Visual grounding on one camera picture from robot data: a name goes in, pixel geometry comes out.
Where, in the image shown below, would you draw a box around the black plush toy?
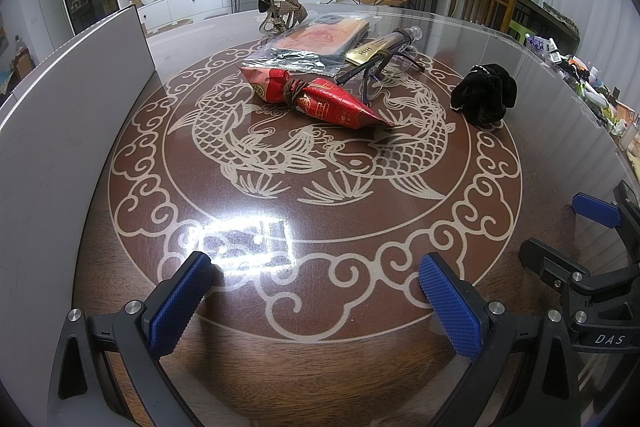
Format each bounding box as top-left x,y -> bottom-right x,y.
450,63 -> 517,126

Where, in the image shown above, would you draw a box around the dark wooden sideboard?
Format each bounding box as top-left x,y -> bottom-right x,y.
457,0 -> 581,56

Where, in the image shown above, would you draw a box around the dark framed eyeglasses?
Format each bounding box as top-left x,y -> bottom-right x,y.
334,44 -> 427,104

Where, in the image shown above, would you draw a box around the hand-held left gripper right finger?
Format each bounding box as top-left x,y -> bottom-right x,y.
418,253 -> 591,427

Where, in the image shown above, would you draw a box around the clear bag with orange item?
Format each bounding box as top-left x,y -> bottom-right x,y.
241,12 -> 382,76

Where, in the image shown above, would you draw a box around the white television cabinet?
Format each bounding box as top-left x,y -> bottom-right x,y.
137,0 -> 347,34

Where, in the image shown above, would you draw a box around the grey divider board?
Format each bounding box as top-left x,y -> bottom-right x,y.
0,4 -> 157,323

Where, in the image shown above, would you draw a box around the pile of assorted small things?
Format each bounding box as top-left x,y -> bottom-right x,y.
525,34 -> 640,168

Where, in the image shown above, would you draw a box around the brown fan ornament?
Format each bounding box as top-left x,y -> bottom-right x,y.
257,0 -> 307,36

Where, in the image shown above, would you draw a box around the wooden chair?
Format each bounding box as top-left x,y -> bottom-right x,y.
448,0 -> 519,33

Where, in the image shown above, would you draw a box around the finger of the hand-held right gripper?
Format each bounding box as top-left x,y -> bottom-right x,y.
571,181 -> 640,230
519,238 -> 588,290

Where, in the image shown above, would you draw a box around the red snack packet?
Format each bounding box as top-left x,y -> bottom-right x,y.
238,65 -> 396,132

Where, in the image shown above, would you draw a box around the gold bottle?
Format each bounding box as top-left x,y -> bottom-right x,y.
345,27 -> 424,67

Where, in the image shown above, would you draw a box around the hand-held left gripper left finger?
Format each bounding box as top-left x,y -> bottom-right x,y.
47,251 -> 214,427

